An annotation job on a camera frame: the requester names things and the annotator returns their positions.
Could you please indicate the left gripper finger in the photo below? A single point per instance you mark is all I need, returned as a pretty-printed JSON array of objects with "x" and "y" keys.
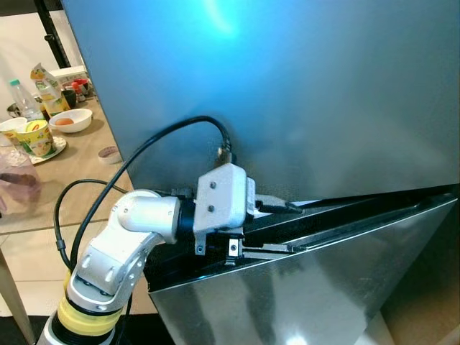
[
  {"x": 266, "y": 250},
  {"x": 277, "y": 205}
]

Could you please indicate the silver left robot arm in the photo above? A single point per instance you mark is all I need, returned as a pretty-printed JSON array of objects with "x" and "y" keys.
[{"x": 136, "y": 219}]

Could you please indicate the grey fridge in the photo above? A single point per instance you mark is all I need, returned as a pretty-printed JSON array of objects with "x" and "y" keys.
[{"x": 359, "y": 129}]

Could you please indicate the grey fridge freezer door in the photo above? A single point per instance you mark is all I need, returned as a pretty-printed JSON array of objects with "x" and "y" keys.
[{"x": 323, "y": 86}]

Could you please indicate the small pink bowl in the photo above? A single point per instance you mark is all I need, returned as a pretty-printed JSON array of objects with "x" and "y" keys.
[{"x": 109, "y": 154}]

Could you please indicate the wooden table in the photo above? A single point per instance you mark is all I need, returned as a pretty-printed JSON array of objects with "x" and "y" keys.
[{"x": 79, "y": 172}]

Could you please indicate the patterned plate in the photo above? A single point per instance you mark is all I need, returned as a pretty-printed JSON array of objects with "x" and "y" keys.
[{"x": 59, "y": 149}]

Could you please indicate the white ceramic bowl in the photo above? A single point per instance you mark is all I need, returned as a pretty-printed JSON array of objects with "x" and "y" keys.
[{"x": 70, "y": 123}]

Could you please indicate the translucent purple jug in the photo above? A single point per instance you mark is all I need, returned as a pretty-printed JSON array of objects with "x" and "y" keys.
[{"x": 18, "y": 183}]

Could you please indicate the yellow Maggi noodle cup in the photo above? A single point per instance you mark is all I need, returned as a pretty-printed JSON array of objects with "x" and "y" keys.
[
  {"x": 8, "y": 131},
  {"x": 36, "y": 138}
]

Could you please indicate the Peel Fresh juice carton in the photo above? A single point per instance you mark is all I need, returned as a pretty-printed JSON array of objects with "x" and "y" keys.
[{"x": 44, "y": 90}]

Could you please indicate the water bottle teal cap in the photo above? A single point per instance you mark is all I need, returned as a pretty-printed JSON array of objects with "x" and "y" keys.
[{"x": 21, "y": 100}]

